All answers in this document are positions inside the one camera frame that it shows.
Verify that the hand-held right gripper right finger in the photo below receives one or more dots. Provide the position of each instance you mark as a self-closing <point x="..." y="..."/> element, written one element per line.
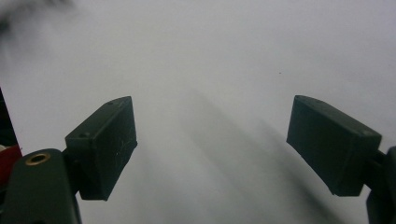
<point x="330" y="146"/>

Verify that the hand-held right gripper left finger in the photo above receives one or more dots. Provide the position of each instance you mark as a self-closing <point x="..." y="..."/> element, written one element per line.
<point x="107" y="146"/>

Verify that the red cloth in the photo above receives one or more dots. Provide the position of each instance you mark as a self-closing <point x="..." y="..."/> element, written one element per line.
<point x="8" y="161"/>

